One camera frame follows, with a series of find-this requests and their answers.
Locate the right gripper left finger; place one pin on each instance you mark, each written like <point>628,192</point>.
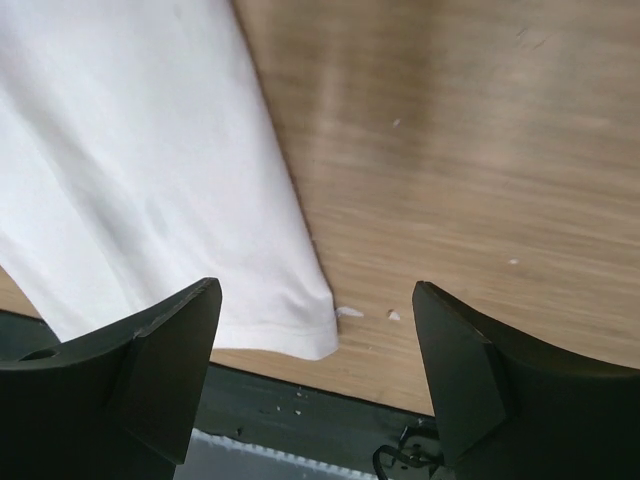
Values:
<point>117,403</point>

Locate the white t shirt red print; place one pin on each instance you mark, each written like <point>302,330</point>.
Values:
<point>138,157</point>

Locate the slotted cable duct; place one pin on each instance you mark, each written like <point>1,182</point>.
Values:
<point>211,457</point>

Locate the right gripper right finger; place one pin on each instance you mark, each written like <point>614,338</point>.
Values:
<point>510,406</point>

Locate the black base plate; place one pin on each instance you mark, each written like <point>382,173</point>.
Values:
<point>318,425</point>

